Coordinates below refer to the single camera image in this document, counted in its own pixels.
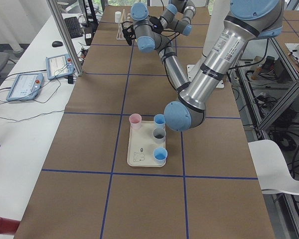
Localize white wire cup rack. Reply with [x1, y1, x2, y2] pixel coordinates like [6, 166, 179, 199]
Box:
[116, 9, 131, 40]

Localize pink plastic cup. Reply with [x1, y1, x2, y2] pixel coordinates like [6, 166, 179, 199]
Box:
[129, 113, 142, 129]

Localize grey plastic cup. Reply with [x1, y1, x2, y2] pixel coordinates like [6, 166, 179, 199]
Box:
[152, 128, 166, 144]

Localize aluminium frame post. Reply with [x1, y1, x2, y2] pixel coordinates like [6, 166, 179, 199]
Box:
[46, 0, 83, 76]

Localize teach pendant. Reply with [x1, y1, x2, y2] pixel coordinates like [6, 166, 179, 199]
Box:
[45, 54, 74, 80]
[6, 73, 43, 102]

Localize white chair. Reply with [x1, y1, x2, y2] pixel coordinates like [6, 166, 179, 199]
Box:
[248, 139, 299, 196]

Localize black power box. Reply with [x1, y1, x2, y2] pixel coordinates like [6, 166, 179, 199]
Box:
[84, 26, 94, 46]

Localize black computer mouse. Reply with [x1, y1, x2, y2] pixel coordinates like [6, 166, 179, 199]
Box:
[51, 40, 63, 48]

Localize far teach pendant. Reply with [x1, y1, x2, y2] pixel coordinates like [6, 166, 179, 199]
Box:
[45, 54, 74, 80]

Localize cream plastic tray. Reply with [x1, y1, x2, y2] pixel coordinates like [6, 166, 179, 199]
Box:
[127, 120, 165, 167]

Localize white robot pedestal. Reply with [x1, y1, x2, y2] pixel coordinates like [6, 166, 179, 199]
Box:
[187, 0, 230, 81]

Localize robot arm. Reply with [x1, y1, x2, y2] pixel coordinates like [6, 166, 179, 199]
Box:
[131, 0, 285, 131]
[149, 0, 196, 36]

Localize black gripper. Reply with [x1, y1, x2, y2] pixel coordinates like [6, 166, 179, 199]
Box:
[122, 21, 136, 45]

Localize black keyboard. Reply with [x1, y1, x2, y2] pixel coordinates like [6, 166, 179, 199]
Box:
[64, 16, 83, 39]

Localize blue plastic cup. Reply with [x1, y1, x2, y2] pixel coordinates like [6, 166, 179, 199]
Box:
[153, 147, 168, 165]
[153, 114, 165, 128]

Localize white plastic cup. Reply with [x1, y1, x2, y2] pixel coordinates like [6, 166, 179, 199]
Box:
[115, 11, 122, 23]

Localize red cylinder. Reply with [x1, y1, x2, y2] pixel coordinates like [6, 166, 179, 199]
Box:
[0, 217, 20, 236]

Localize near teach pendant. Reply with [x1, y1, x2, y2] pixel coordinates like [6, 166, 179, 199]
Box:
[6, 73, 43, 102]

